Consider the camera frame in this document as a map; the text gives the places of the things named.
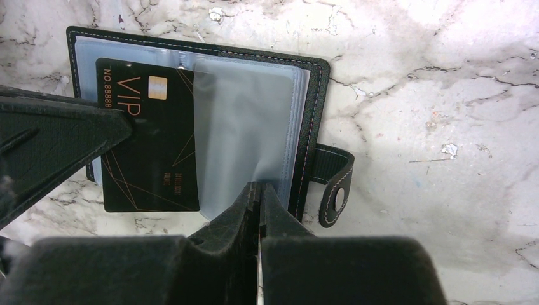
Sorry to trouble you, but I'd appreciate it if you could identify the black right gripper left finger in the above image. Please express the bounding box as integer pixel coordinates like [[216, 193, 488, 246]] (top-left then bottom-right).
[[1, 182, 261, 304]]

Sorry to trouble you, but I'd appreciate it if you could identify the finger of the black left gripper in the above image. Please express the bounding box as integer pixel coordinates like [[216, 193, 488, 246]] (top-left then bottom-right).
[[1, 86, 133, 227]]

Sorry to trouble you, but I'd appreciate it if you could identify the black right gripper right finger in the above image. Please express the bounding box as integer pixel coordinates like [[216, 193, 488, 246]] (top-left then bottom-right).
[[260, 184, 446, 304]]

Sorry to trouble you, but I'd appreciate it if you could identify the black VIP card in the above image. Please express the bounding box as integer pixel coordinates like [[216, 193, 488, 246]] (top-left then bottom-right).
[[95, 58, 200, 212]]

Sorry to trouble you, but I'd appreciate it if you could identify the black leather card holder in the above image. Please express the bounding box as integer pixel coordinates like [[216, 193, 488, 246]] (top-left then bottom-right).
[[66, 26, 354, 227]]

